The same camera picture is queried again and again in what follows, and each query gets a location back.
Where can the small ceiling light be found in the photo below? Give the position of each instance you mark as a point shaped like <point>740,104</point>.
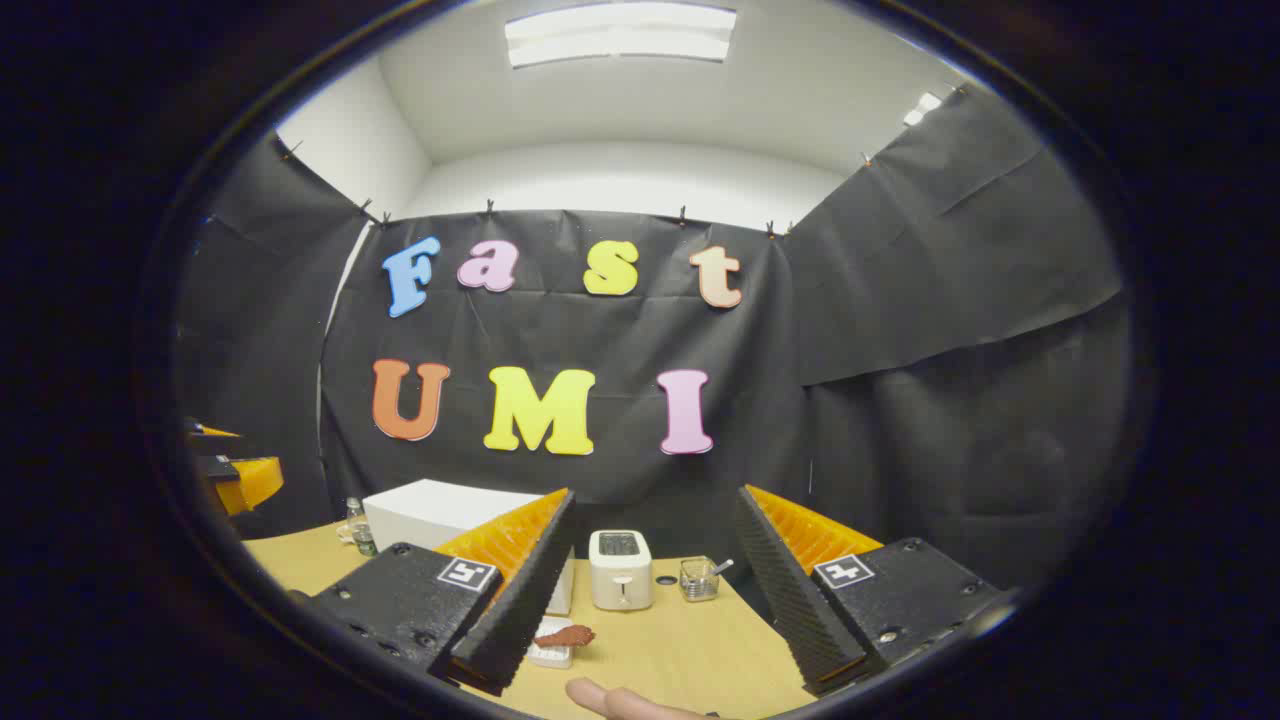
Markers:
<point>922,108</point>

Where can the long ceiling light panel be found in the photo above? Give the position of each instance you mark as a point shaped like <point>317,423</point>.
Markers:
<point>620,35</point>

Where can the clear utensil holder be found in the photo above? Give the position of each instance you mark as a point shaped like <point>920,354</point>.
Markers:
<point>698,582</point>

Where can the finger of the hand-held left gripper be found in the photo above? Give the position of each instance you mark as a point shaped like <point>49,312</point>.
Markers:
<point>250,482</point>
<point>215,445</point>

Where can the white toaster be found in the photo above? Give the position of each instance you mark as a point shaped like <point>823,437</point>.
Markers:
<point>620,580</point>

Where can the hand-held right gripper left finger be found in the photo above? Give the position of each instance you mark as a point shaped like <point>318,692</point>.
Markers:
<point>520,620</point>

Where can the clear glass bottle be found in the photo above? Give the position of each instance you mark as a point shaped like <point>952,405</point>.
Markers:
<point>362,535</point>

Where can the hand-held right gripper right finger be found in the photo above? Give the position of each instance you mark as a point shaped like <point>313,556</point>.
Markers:
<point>790,600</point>

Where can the black backdrop cloth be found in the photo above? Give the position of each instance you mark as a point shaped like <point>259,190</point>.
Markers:
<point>600,340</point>

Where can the brown sausage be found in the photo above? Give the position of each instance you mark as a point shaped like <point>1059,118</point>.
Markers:
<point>565,636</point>

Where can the small white plastic tray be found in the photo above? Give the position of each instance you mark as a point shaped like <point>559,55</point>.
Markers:
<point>550,657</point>

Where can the white microwave oven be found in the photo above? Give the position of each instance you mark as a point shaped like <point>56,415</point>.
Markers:
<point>440,510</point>

